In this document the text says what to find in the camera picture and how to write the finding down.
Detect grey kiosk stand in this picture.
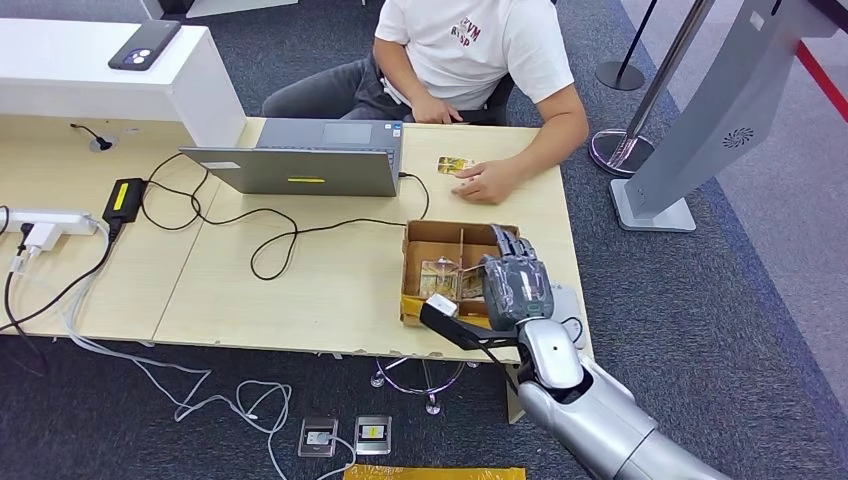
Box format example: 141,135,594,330
609,0,848,234

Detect desk grommet with black plug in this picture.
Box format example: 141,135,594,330
69,122,119,154

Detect white card reader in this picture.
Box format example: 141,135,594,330
549,284,588,346

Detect floor socket with yellow label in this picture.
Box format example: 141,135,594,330
354,415,393,457

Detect black smartphone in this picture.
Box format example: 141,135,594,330
107,19,183,72

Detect cardboard organizer box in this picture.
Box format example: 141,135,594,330
399,219,521,329

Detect white raised counter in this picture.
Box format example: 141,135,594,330
0,17,248,149

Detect red barrier belt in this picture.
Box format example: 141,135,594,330
794,40,848,127

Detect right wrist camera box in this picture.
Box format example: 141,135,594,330
419,294,521,352

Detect black laptop charging cable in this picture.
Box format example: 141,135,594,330
140,152,432,282

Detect person's left hand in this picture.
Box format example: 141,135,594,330
451,157,525,205

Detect chrome stanchion post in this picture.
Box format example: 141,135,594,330
588,0,717,179

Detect grey laptop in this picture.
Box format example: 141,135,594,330
180,118,405,199

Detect white cable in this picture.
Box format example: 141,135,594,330
61,216,358,480

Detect floor socket with plug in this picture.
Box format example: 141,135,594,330
297,416,340,459

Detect thin black plug cable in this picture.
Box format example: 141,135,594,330
0,223,50,377

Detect wooden desk leg panel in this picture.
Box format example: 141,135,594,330
505,364,531,425

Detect black laptop power adapter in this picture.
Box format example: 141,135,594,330
101,177,148,226

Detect white power strip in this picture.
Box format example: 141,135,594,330
0,208,99,238

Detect person's right hand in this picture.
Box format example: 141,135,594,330
409,94,465,126

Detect ID card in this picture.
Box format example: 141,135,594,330
436,156,476,177

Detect black stanchion post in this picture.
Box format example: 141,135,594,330
594,0,660,93

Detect chrome stool base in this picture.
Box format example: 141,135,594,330
370,357,480,417

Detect white charger plug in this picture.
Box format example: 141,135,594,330
19,223,64,254

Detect wrapped room key card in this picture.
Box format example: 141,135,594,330
418,256,463,301

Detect black office chair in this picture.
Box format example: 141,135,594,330
457,66,519,127

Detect white furniture base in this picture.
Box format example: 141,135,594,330
137,0,301,20

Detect person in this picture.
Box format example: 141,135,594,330
261,0,591,205

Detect black adapter mains cable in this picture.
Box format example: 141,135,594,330
0,219,123,334

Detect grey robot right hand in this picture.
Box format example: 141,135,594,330
480,223,556,333

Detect yellow tape sheet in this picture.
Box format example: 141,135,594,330
343,464,527,480

